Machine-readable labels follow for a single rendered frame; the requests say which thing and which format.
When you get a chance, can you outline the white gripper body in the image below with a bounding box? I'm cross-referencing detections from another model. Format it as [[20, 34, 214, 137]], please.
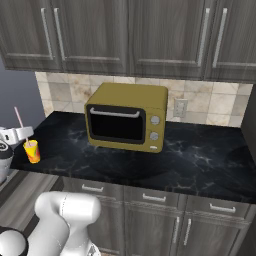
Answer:
[[12, 125, 35, 145]]

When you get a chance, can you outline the pink straw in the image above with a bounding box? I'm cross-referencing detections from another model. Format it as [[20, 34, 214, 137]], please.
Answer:
[[13, 106, 33, 147]]

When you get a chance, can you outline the yellow orange smoothie cup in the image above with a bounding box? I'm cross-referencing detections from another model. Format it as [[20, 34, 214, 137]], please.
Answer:
[[22, 139, 42, 165]]

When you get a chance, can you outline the grey drawer front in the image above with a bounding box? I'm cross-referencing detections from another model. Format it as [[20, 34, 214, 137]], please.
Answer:
[[123, 185, 188, 210], [184, 194, 252, 225], [61, 176, 125, 205]]

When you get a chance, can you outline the black toaster oven door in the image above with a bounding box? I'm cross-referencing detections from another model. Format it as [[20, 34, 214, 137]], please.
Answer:
[[85, 104, 147, 145]]

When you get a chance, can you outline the grey upper cupboard door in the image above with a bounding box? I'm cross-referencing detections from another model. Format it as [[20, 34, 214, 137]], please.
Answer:
[[0, 0, 63, 72], [203, 0, 256, 84], [49, 0, 130, 76], [127, 0, 215, 81]]

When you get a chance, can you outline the grey cupboard door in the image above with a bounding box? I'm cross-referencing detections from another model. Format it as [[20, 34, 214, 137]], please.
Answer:
[[87, 195, 125, 256], [175, 212, 248, 256], [127, 0, 215, 81], [123, 202, 183, 256], [49, 0, 130, 76], [203, 0, 256, 84], [0, 0, 63, 72]]

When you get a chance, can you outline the yellow toaster oven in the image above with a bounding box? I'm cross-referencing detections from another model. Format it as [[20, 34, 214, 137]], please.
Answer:
[[84, 82, 169, 154]]

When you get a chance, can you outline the grey lower cupboard door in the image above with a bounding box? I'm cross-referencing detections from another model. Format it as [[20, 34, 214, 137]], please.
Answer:
[[175, 212, 248, 256], [87, 195, 125, 256], [123, 202, 183, 256]]

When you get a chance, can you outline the silver drawer handle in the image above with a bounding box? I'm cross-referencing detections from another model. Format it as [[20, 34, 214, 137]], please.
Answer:
[[142, 192, 167, 203], [81, 183, 105, 194], [208, 202, 237, 214]]

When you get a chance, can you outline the silver toaster oven handle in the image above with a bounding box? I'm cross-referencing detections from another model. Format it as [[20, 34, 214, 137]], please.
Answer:
[[89, 106, 141, 120]]

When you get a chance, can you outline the silver upper cupboard handle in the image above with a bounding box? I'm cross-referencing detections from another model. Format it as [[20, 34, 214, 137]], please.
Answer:
[[211, 7, 229, 69], [53, 7, 67, 62], [196, 7, 211, 67], [40, 7, 55, 61]]

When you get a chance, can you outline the silver cupboard handle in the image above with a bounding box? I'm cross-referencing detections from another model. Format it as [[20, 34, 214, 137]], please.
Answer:
[[196, 7, 211, 67], [211, 7, 229, 69], [182, 217, 193, 247], [40, 7, 55, 61], [171, 216, 181, 245], [53, 7, 67, 62]]

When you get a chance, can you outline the white wall outlet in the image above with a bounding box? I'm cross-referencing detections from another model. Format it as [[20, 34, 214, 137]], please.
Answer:
[[172, 97, 189, 119]]

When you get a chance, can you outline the silver lower cupboard handle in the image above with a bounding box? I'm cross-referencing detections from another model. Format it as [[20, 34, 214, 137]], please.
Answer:
[[182, 217, 193, 247], [171, 216, 181, 245]]

